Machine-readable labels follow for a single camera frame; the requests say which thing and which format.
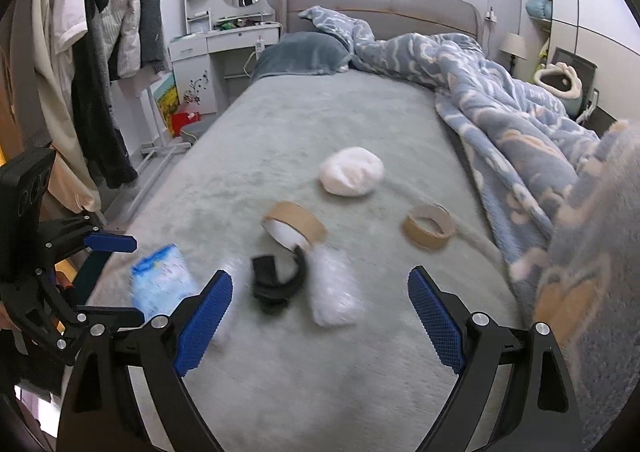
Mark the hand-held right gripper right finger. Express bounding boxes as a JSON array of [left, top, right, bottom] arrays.
[[407, 266, 583, 452]]

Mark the dark grey vest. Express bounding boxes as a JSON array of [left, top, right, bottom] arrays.
[[134, 0, 172, 76]]

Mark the grey cushion with yellow trim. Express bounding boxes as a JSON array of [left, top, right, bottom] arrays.
[[179, 119, 215, 142]]

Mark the blue-grey pillow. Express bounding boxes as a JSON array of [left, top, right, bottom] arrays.
[[250, 31, 353, 81]]

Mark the white and black plush toy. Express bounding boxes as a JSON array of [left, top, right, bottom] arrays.
[[532, 61, 584, 99]]

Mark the white clothes rack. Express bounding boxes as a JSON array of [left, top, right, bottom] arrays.
[[131, 80, 195, 225]]

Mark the clear plastic bag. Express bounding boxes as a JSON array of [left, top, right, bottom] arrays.
[[306, 245, 367, 329]]

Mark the small brown tape core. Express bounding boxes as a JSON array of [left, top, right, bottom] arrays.
[[403, 205, 457, 250]]

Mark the light blue plush toy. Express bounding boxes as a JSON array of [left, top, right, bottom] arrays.
[[525, 0, 554, 26]]

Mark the cream jacket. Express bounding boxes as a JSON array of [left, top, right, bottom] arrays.
[[10, 0, 102, 214]]

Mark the white puffer jacket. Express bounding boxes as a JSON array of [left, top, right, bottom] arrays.
[[101, 0, 144, 79]]

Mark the blue and white packet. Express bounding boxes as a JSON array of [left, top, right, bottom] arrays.
[[130, 243, 203, 323]]

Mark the bed with grey sheet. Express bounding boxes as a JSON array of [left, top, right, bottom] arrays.
[[85, 60, 640, 452]]

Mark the red box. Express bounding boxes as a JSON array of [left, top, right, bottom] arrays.
[[170, 111, 202, 137]]

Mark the beige bedside lamp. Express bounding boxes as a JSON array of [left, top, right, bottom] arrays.
[[498, 32, 527, 79]]

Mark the white round cloth bundle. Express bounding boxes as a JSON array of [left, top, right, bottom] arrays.
[[318, 146, 385, 198]]

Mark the grey padded headboard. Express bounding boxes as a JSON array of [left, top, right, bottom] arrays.
[[272, 0, 483, 58]]

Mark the white vanity desk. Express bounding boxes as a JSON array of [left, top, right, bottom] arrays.
[[168, 0, 282, 115]]

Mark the blue patterned blanket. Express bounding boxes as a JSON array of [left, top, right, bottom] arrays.
[[299, 5, 640, 383]]

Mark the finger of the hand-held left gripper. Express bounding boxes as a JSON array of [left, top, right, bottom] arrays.
[[37, 215, 138, 273], [0, 266, 146, 367]]

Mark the black fuzzy garment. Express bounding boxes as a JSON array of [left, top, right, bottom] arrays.
[[71, 27, 139, 189]]

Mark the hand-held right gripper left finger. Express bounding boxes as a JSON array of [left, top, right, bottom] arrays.
[[57, 269, 236, 452]]

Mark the yellow landscape painting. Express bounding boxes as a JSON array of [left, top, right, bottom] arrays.
[[151, 74, 182, 137]]

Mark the white and grey wardrobe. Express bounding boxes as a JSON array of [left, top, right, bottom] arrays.
[[520, 0, 640, 125]]

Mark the black curved plastic piece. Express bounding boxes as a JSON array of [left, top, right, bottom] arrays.
[[250, 245, 313, 317]]

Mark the wide brown tape roll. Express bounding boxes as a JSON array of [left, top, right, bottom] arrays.
[[261, 201, 328, 253]]

